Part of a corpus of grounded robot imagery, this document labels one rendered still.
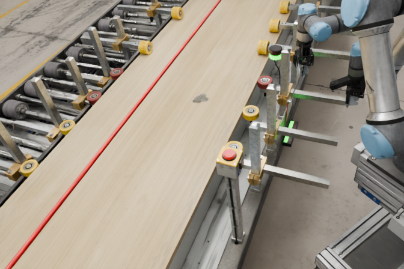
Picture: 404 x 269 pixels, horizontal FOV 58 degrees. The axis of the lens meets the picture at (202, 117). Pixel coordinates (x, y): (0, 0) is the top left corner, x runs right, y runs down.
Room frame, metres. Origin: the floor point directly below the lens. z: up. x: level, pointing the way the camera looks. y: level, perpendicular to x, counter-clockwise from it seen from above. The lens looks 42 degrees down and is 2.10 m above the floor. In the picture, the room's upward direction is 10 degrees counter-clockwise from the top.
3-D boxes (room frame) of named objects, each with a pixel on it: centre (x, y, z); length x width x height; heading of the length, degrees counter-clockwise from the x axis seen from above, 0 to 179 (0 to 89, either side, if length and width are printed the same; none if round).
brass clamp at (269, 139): (1.22, -0.33, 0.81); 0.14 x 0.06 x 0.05; 150
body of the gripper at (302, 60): (1.36, -0.51, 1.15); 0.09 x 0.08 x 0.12; 171
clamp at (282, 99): (1.44, -0.45, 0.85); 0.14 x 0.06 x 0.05; 150
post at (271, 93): (1.20, -0.32, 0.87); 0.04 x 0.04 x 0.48; 60
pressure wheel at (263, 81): (1.51, -0.36, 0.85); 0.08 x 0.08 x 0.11
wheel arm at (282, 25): (1.86, -0.75, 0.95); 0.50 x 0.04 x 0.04; 60
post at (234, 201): (0.76, -0.06, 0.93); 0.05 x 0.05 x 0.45; 60
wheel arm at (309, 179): (0.98, -0.29, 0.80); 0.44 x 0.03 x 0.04; 60
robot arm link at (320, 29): (1.28, -0.54, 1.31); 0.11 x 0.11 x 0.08; 6
